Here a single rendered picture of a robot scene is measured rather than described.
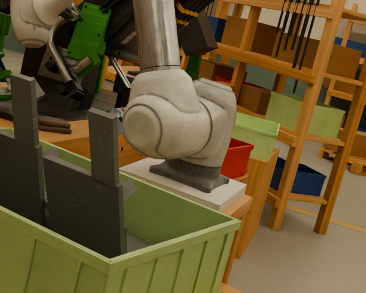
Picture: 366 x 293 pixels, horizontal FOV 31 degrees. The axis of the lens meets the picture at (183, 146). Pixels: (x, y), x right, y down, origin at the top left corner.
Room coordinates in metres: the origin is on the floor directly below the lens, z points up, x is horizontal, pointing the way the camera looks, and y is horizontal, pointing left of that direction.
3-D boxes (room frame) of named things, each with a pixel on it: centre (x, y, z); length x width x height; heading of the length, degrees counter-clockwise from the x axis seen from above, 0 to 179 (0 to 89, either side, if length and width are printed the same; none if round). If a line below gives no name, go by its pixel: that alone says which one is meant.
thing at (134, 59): (2.52, 0.33, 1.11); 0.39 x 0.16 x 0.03; 72
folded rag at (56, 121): (1.85, 0.38, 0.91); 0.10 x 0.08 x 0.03; 122
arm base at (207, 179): (1.78, -0.05, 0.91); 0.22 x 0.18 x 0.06; 160
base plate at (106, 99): (2.48, 0.45, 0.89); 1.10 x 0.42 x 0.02; 162
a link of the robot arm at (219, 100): (1.74, -0.04, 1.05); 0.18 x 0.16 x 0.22; 152
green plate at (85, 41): (2.39, 0.42, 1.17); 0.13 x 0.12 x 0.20; 162
